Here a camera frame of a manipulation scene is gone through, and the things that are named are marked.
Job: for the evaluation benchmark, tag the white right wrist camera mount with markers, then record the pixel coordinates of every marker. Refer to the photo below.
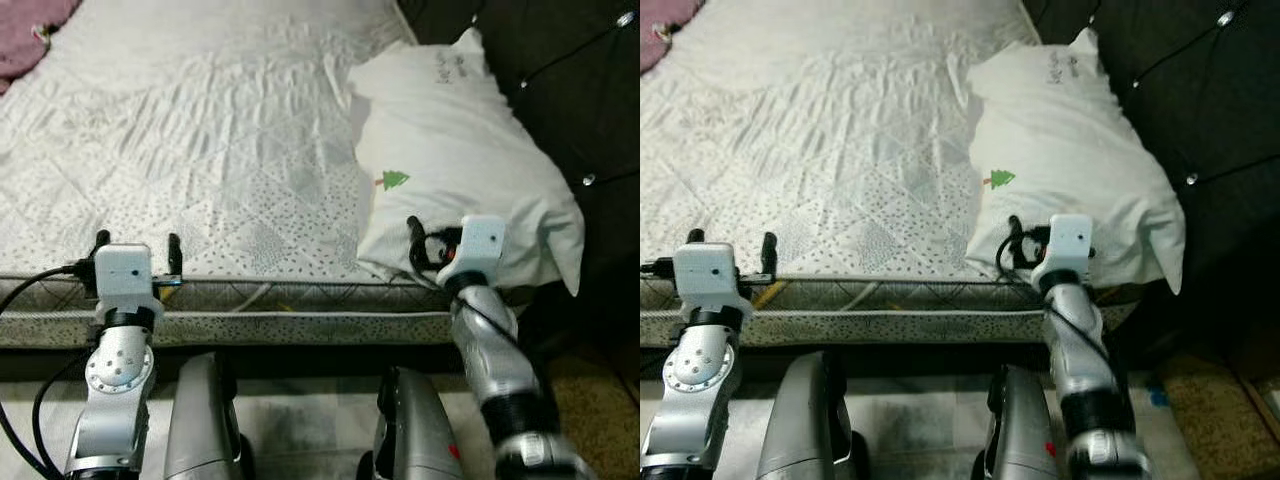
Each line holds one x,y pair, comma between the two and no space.
478,245
1065,243

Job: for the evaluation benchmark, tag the silver left robot leg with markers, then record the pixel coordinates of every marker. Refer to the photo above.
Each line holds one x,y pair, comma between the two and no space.
200,420
805,420

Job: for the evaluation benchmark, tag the dark tufted headboard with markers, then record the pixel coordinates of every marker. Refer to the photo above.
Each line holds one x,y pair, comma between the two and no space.
560,120
1200,120

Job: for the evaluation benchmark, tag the brown floor rug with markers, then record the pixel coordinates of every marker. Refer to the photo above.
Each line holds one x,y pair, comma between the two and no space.
1220,420
600,420

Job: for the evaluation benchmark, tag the pink cartoon mouse quilt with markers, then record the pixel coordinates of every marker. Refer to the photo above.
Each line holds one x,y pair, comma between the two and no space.
25,40
660,25

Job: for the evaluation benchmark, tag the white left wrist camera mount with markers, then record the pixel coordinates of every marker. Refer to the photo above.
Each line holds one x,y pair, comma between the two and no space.
125,275
705,275

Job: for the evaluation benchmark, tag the silver robot leg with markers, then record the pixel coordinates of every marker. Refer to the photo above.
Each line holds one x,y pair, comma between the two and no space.
415,430
805,420
200,420
1020,430

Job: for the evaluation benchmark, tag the silver right robot leg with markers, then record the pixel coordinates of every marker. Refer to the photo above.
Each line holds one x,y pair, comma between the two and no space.
1020,430
415,430

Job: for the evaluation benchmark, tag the white pillow with tree print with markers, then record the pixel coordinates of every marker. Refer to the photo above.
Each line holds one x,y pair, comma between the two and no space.
1070,130
450,130

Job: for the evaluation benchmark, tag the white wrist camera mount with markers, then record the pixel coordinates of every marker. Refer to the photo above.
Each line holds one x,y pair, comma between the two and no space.
125,275
1065,243
478,245
705,275

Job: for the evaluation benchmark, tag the beige quilted mattress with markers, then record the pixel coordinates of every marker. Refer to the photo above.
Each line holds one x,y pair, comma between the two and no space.
200,150
820,150

